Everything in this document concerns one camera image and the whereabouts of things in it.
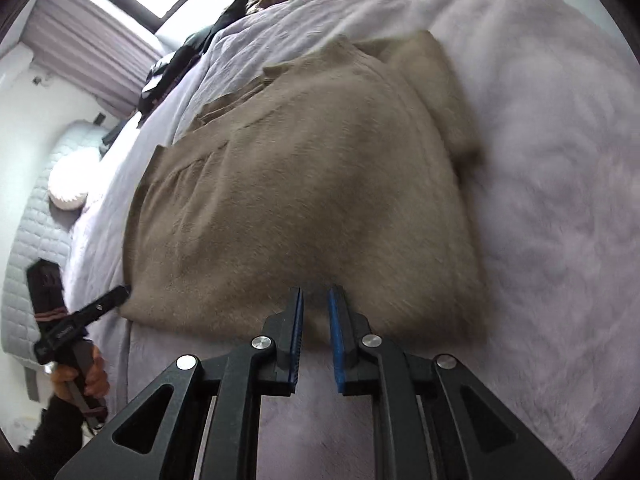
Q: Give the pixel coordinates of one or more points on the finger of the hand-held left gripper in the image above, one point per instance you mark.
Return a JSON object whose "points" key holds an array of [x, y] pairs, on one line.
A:
{"points": [[107, 300]]}

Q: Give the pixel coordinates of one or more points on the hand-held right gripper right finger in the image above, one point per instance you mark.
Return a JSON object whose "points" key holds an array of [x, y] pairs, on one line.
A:
{"points": [[336, 335]]}

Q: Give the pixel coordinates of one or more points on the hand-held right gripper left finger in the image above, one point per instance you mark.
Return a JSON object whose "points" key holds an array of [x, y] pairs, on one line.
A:
{"points": [[298, 330]]}

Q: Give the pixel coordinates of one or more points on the brown knit sweater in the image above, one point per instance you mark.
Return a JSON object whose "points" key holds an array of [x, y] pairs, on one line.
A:
{"points": [[300, 185]]}

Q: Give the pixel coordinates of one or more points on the person's left forearm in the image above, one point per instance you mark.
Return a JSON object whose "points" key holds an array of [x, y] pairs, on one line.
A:
{"points": [[55, 440]]}

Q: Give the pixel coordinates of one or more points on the person's left hand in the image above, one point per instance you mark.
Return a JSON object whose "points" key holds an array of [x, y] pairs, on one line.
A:
{"points": [[97, 375]]}

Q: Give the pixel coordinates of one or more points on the quilted grey bed headboard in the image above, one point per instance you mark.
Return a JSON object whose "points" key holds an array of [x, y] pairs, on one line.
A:
{"points": [[30, 230]]}

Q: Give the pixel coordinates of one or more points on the round white pleated pillow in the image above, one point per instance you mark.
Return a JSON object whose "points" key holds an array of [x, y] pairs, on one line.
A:
{"points": [[67, 180]]}

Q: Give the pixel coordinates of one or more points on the dark bedside item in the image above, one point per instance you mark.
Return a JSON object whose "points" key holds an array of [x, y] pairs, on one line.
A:
{"points": [[109, 137]]}

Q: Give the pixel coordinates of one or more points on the black jacket with striped trim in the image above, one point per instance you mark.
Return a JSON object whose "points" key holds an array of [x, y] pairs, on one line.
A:
{"points": [[170, 65]]}

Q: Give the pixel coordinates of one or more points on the grey pleated curtain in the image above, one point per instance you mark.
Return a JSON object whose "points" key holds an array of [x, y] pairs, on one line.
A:
{"points": [[90, 45]]}

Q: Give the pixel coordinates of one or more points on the lilac fleece blanket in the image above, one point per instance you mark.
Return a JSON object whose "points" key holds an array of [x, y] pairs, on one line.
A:
{"points": [[550, 160]]}

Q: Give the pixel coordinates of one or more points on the dark wall socket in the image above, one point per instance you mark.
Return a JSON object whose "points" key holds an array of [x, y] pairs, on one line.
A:
{"points": [[98, 119]]}

